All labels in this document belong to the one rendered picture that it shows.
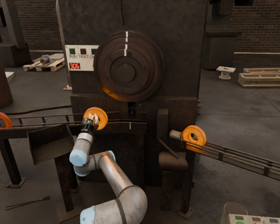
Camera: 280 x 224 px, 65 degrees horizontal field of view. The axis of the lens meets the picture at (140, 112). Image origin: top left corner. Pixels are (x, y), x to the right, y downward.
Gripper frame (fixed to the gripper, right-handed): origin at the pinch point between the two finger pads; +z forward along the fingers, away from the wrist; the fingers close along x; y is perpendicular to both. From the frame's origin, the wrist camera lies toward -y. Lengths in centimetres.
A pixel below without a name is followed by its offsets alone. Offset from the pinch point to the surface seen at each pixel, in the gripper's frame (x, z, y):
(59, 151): 25.6, -14.6, -20.4
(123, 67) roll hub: -19.7, 15.1, 27.6
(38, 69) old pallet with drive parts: 267, 345, -175
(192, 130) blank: -63, -1, -9
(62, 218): 32, -37, -76
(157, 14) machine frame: -39, 46, 48
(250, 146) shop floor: -144, 72, -111
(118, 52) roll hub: -17.2, 18.2, 35.8
